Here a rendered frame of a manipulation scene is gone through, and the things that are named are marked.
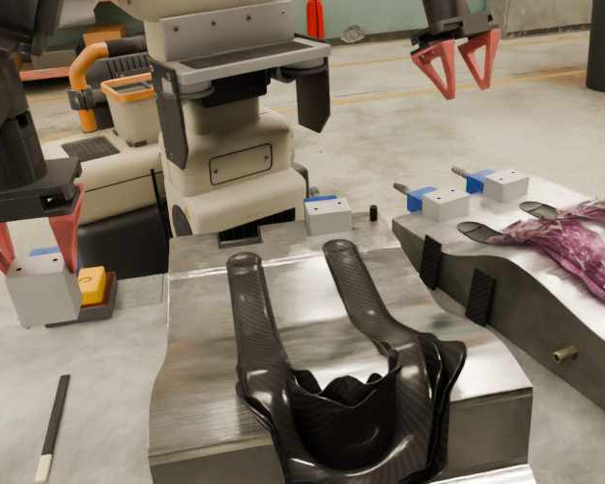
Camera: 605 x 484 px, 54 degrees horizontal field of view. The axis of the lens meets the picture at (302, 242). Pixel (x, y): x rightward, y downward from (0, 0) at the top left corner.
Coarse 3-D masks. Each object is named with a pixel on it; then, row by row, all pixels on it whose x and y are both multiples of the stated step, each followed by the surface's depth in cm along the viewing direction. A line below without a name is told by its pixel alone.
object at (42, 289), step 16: (32, 256) 54; (48, 256) 54; (16, 272) 52; (32, 272) 52; (48, 272) 52; (64, 272) 53; (16, 288) 52; (32, 288) 52; (48, 288) 53; (64, 288) 53; (16, 304) 53; (32, 304) 53; (48, 304) 53; (64, 304) 54; (80, 304) 56; (32, 320) 54; (48, 320) 54; (64, 320) 54
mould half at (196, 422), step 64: (192, 256) 67; (320, 256) 65; (384, 256) 65; (192, 320) 57; (320, 320) 56; (448, 320) 51; (192, 384) 42; (320, 384) 41; (512, 384) 40; (192, 448) 37; (256, 448) 38; (448, 448) 41; (512, 448) 42
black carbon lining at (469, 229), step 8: (520, 208) 80; (528, 208) 80; (536, 208) 80; (544, 208) 80; (552, 208) 79; (536, 216) 77; (544, 216) 78; (552, 216) 78; (576, 216) 75; (584, 216) 74; (464, 224) 77; (472, 224) 77; (480, 224) 76; (464, 232) 76; (472, 232) 76; (480, 232) 76; (488, 232) 75; (496, 232) 74; (480, 240) 74
